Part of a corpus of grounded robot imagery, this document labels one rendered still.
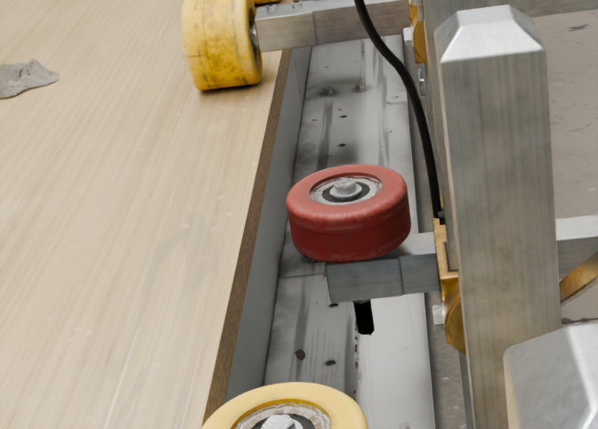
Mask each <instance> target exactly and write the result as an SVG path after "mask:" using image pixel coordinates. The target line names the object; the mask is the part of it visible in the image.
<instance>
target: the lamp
mask: <svg viewBox="0 0 598 429"><path fill-rule="evenodd" d="M411 2H412V4H413V5H416V7H417V13H418V19H419V20H424V10H423V2H422V0H411ZM354 3H355V6H356V9H357V12H358V15H359V16H360V21H361V23H362V25H363V27H364V29H365V30H366V32H367V34H368V36H369V38H370V40H371V41H372V43H373V44H374V46H375V47H376V49H377V50H378V51H379V52H380V53H381V54H382V55H383V57H384V58H385V59H386V60H387V61H388V62H389V63H390V64H391V65H392V66H393V67H394V68H395V70H396V71H397V72H398V74H399V75H400V78H401V80H402V82H403V84H404V85H405V87H406V89H407V92H408V96H409V99H410V100H411V103H412V107H413V110H414V112H415V116H416V122H417V125H418V129H419V133H420V137H421V141H422V145H423V151H424V159H425V163H426V170H427V175H428V181H429V187H430V193H431V200H432V213H433V217H434V218H437V219H439V221H440V225H445V215H444V208H443V207H441V203H440V190H439V184H438V178H437V172H436V165H435V160H434V155H433V151H432V142H431V137H430V134H429V130H428V125H427V122H426V118H425V114H424V109H423V106H422V103H421V100H420V98H419V95H418V92H417V89H416V86H415V84H414V82H413V80H412V78H411V76H410V74H409V73H408V70H407V69H406V68H405V66H404V65H403V63H402V62H401V61H400V60H399V59H398V58H397V57H396V56H395V55H394V54H393V52H392V51H391V50H390V49H389V48H388V47H387V45H386V44H385V43H384V41H383V40H382V38H381V37H380V36H379V35H378V33H377V31H376V29H375V27H374V25H373V23H372V20H371V19H370V17H369V14H368V10H367V7H366V5H365V2H364V0H354Z"/></svg>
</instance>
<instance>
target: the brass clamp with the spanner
mask: <svg viewBox="0 0 598 429"><path fill-rule="evenodd" d="M430 200H431V199H430ZM431 209H432V200H431ZM432 224H433V236H434V244H435V252H436V260H437V268H438V276H439V284H440V296H441V304H440V305H434V306H433V308H432V313H433V321H434V328H436V329H445V337H446V342H447V344H452V345H453V346H454V347H455V348H456V349H457V350H458V351H459V352H461V353H462V354H464V355H466V349H465V332H464V323H463V314H462V305H461V297H460V288H459V279H458V270H451V269H450V266H449V252H448V246H447V238H446V229H445V225H440V221H439V219H437V218H434V217H433V213H432Z"/></svg>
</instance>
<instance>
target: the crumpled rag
mask: <svg viewBox="0 0 598 429"><path fill-rule="evenodd" d="M59 74H60V72H57V71H50V70H49V69H47V68H46V67H44V66H43V65H42V64H41V63H40V62H39V61H37V60H35V59H31V60H30V61H29V62H28V63H25V62H21V61H17V62H14V63H10V64H7V65H5V64H3V65H2V66H1V67H0V98H3V97H5V98H7V97H9V96H12V95H13V96H14V95H17V93H19V91H20V92H21V91H23V90H22V89H24V90H27V89H30V88H31V87H32V88H33V87H39V86H41V85H48V84H49V83H51V82H56V81H58V80H57V79H59V78H58V77H57V76H58V75H59Z"/></svg>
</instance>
